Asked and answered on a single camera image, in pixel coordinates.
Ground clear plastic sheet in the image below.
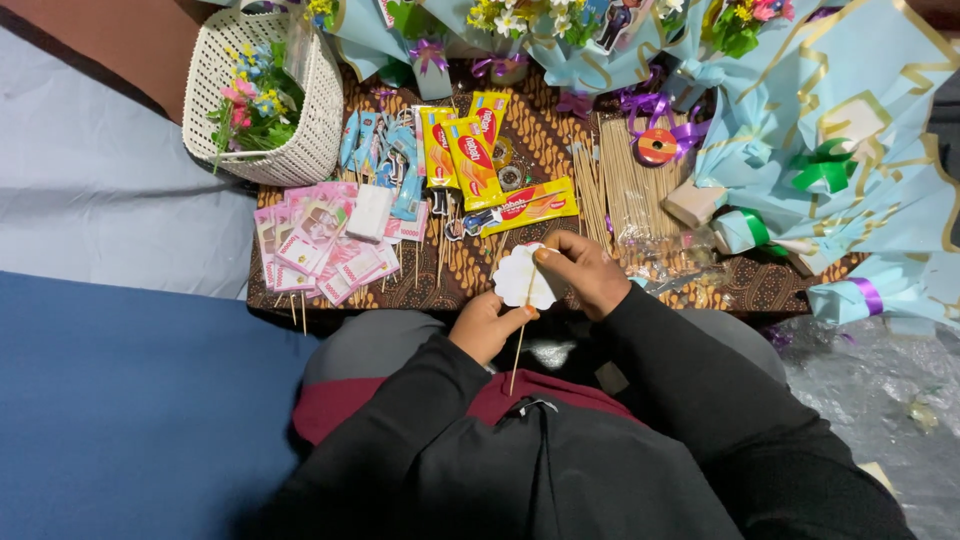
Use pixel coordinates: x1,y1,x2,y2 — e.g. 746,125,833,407
761,315,960,540

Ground white woven plastic basket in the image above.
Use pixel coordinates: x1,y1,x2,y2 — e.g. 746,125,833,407
182,0,345,188

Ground light blue bouquet purple band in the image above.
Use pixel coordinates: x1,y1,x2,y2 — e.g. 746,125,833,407
805,250,960,336

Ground bundle of wooden skewers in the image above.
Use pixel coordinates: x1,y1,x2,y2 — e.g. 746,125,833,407
570,112,695,252

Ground loose purple ribbon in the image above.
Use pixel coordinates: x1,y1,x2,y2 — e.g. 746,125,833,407
618,88,712,163

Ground white yellow flower bouquet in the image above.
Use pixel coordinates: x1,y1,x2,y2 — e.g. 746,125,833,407
450,0,560,87

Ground large light blue gold-striped bouquet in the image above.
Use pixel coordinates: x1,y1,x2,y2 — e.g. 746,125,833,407
663,0,960,280

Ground thin wooden skewer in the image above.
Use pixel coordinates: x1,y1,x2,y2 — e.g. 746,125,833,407
508,262,539,397

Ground person's maroon shirt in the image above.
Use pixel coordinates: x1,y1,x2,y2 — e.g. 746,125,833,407
291,368,639,448

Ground light blue bouquet with figure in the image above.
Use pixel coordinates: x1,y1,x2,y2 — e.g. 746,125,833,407
523,0,687,97

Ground person's right hand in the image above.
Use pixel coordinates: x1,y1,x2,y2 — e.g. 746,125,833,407
533,229,633,323

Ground clear plastic bag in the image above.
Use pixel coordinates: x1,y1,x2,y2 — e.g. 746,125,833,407
613,223,735,295

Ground blue character cutout on stick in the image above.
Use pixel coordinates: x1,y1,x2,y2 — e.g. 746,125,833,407
442,207,505,243

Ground white flower-shaped paper cutout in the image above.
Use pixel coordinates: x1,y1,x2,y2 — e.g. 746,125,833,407
491,241,561,312

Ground pile of pink banknotes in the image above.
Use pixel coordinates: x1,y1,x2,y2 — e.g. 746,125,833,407
252,181,430,307

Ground brown batik tablecloth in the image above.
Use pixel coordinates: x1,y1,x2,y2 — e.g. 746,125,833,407
246,63,870,315

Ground colourful artificial flower bunch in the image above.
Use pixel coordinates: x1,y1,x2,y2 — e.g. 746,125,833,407
206,41,306,175

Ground red ribbon roll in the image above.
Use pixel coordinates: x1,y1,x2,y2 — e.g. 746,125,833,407
635,126,679,168

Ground green ribbon band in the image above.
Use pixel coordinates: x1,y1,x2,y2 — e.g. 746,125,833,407
738,207,790,259

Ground light blue bouquet purple bow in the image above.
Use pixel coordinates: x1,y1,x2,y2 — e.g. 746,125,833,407
303,0,470,103

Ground group of light blue packets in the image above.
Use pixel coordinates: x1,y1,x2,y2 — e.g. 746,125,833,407
338,108,426,223

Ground yellow wafer packet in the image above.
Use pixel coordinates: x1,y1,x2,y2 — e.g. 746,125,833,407
478,176,581,240
441,115,507,213
468,90,513,149
417,105,461,191

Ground white tissue packet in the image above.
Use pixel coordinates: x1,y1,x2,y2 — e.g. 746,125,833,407
345,184,395,244

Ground blue mattress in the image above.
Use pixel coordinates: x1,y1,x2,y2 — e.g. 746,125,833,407
0,270,322,540

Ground green ribbon bow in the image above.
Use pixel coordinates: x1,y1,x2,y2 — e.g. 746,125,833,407
789,138,861,195

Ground person's left hand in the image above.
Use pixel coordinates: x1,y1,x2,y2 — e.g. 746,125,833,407
448,289,541,368

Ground grey bed sheet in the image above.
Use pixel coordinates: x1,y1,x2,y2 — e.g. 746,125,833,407
0,22,260,303

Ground person's grey trousers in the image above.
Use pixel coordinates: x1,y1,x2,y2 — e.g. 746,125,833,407
301,308,789,388

